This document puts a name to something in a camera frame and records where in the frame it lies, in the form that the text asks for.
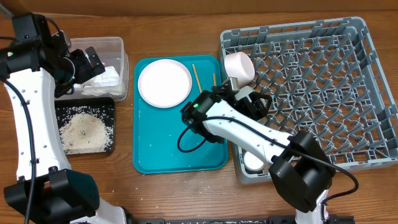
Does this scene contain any white paper cup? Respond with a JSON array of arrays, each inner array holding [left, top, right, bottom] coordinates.
[[243, 151, 265, 174]]

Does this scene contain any pile of rice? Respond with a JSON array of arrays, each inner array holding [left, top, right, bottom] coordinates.
[[57, 106, 114, 154]]

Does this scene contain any wooden chopstick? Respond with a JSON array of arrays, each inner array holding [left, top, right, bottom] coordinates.
[[192, 64, 202, 93], [213, 73, 217, 86]]

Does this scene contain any white round plate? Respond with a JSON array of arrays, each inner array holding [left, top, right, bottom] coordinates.
[[137, 59, 192, 108]]

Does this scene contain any grey bowl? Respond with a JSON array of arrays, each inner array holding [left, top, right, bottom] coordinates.
[[234, 86, 269, 110]]

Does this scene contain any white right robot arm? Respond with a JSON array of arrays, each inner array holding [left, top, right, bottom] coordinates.
[[180, 78, 359, 223]]

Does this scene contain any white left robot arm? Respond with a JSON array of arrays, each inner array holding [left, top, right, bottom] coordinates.
[[1, 12, 134, 223]]

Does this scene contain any clear plastic waste bin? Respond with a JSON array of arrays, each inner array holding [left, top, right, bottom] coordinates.
[[59, 37, 129, 101]]

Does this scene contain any black food waste tray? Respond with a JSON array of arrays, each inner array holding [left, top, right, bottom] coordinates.
[[54, 96, 116, 156]]

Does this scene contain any grey dishwasher rack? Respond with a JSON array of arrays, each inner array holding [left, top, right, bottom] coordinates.
[[220, 17, 397, 172]]

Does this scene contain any crumpled white tissue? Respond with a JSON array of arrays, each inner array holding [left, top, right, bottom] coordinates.
[[74, 66, 123, 96]]

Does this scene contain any teal plastic tray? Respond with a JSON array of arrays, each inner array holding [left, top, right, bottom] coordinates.
[[132, 55, 228, 174]]

